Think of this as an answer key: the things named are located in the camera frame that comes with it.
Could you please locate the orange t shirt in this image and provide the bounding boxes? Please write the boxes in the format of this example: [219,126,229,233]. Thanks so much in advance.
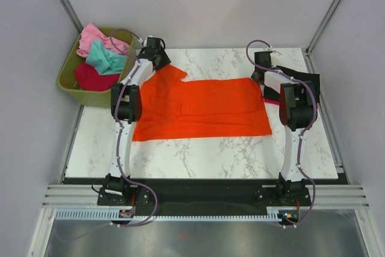
[133,65,272,141]

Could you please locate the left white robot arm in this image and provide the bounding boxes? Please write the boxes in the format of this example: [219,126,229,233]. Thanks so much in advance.
[97,36,171,206]

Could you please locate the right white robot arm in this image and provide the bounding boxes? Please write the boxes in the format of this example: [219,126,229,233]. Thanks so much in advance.
[251,51,319,206]

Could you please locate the folded black t shirt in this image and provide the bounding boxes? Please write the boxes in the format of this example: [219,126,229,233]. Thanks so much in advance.
[263,66,320,103]

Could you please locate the folded magenta t shirt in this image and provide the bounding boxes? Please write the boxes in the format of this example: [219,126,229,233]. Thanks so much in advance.
[264,98,280,105]

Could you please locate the teal t shirt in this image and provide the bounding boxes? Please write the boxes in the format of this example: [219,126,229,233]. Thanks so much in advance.
[85,40,126,76]

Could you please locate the pink t shirt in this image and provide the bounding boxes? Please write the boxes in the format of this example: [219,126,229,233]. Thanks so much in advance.
[76,23,130,58]

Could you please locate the red t shirt in bin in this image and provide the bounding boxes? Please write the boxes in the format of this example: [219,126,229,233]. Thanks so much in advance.
[75,61,120,91]

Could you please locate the olive green plastic bin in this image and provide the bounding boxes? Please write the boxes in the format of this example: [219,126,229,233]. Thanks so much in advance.
[58,28,136,108]

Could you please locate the aluminium base extrusion rails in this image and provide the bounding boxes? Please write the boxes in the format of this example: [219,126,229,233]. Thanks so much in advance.
[42,185,369,209]

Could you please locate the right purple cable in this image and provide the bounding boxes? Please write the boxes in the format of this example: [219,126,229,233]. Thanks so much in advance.
[245,39,316,229]

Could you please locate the right aluminium frame post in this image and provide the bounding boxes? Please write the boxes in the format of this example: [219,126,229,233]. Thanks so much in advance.
[304,0,343,56]

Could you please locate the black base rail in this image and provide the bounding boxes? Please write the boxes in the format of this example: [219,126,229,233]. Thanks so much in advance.
[97,176,312,217]

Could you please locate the white slotted cable duct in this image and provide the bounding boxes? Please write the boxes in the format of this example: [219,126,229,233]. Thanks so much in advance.
[55,207,298,222]

